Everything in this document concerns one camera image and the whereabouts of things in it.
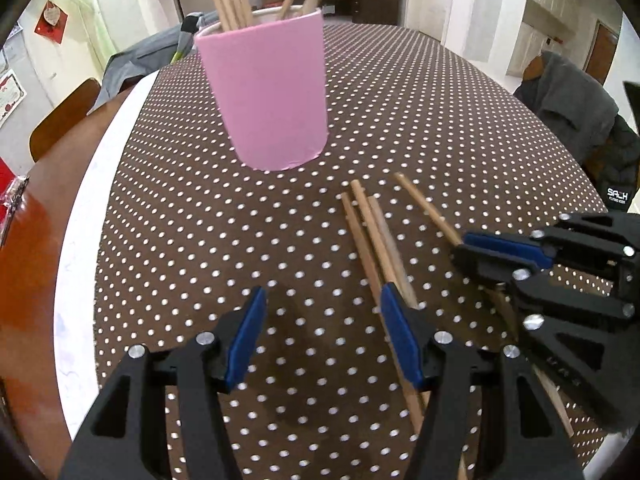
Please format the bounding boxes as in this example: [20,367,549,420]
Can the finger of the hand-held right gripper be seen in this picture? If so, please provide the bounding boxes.
[462,212,640,269]
[451,244,640,433]

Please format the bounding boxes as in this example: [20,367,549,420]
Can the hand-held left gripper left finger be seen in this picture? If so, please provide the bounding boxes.
[59,286,268,480]

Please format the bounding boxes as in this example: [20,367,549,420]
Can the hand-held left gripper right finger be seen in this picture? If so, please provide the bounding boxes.
[380,284,586,480]

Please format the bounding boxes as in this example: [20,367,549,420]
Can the light wooden chopstick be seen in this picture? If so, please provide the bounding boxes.
[350,179,401,291]
[341,192,431,441]
[367,196,420,310]
[393,172,575,438]

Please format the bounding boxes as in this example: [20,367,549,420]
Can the pink paper cup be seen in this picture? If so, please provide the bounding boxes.
[194,6,328,172]

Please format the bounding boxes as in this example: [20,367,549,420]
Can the brown wooden door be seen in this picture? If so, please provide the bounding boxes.
[585,22,621,86]

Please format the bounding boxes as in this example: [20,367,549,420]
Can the black jacket with logo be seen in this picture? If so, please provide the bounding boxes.
[595,114,640,218]

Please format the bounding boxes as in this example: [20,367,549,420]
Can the dark grey jacket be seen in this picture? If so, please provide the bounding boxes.
[514,51,620,163]

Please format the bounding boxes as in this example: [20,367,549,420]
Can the brown chair with jackets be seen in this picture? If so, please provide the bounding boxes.
[521,54,601,183]

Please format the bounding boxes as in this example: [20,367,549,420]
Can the brown polka dot placemat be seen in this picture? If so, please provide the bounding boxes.
[92,20,608,480]

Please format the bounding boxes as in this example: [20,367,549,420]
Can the white table mat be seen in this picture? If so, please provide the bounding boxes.
[54,72,166,421]

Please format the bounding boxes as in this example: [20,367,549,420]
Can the white door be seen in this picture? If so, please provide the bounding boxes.
[406,0,453,43]

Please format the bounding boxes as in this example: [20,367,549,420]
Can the clear snack bag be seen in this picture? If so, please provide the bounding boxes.
[0,175,30,248]

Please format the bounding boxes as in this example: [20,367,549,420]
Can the dark wooden desk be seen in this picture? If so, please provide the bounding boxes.
[320,0,407,27]

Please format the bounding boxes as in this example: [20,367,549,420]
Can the wooden chair back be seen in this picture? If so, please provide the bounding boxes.
[29,77,102,163]

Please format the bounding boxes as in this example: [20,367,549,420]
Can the checked cloth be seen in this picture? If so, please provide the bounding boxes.
[170,11,207,65]

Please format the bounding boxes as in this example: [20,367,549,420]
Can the light green curtain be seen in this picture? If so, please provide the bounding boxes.
[50,0,121,68]

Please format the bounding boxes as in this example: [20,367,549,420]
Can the wall of framed certificates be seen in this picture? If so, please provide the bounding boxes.
[0,25,26,128]

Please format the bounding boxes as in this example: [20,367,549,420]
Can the red fan wall decoration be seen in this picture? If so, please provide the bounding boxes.
[34,0,68,45]

